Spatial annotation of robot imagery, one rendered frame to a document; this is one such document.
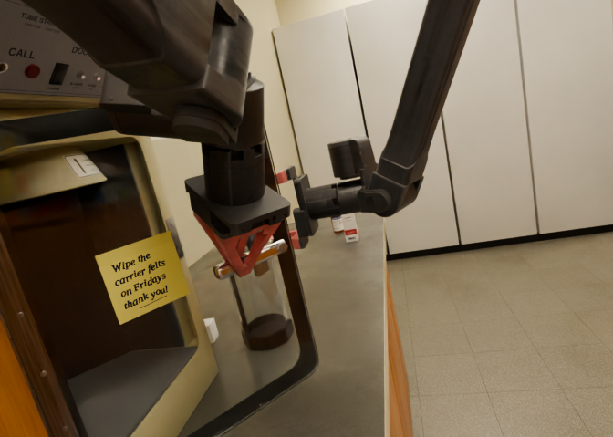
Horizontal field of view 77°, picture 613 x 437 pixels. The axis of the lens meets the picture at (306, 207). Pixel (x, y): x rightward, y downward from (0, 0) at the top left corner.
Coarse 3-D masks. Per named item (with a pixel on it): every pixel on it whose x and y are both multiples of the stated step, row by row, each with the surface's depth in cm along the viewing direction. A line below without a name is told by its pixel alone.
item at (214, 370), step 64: (0, 128) 33; (64, 128) 36; (0, 192) 33; (64, 192) 36; (128, 192) 39; (64, 256) 36; (192, 256) 44; (64, 320) 36; (192, 320) 44; (256, 320) 49; (64, 384) 37; (128, 384) 40; (192, 384) 44; (256, 384) 49
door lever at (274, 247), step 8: (272, 240) 46; (280, 240) 45; (264, 248) 43; (272, 248) 44; (280, 248) 44; (240, 256) 42; (264, 256) 43; (272, 256) 44; (224, 264) 41; (256, 264) 43; (216, 272) 40; (224, 272) 41; (232, 272) 41
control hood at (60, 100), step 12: (0, 96) 35; (12, 96) 36; (24, 96) 37; (36, 96) 39; (48, 96) 40; (60, 96) 41; (48, 108) 43; (60, 108) 45; (72, 108) 46; (84, 108) 48
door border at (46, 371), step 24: (0, 240) 33; (0, 264) 33; (0, 288) 34; (24, 312) 35; (24, 336) 35; (24, 360) 35; (48, 360) 36; (48, 384) 36; (48, 408) 36; (72, 432) 37
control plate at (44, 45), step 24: (0, 0) 30; (0, 24) 31; (24, 24) 33; (48, 24) 35; (0, 48) 32; (24, 48) 34; (48, 48) 37; (72, 48) 39; (24, 72) 36; (48, 72) 38; (72, 72) 41; (96, 72) 44; (72, 96) 43; (96, 96) 46
